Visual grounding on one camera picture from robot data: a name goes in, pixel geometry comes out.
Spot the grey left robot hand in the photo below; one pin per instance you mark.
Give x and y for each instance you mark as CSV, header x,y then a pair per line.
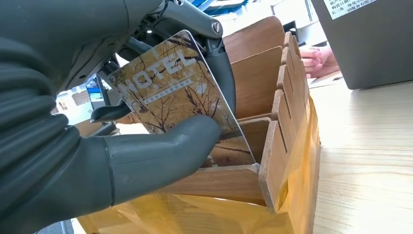
x,y
64,25

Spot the yellow transparent tape sheet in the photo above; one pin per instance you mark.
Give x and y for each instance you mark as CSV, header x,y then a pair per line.
x,y
300,161

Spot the dark grey laptop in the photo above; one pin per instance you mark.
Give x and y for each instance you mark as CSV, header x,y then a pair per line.
x,y
371,48

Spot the background computer monitor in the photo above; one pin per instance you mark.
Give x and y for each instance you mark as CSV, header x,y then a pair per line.
x,y
95,92

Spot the golden hotel key card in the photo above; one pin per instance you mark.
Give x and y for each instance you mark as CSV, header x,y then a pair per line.
x,y
174,93

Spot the wooden card organizer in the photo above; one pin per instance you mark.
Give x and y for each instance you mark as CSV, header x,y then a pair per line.
x,y
258,80

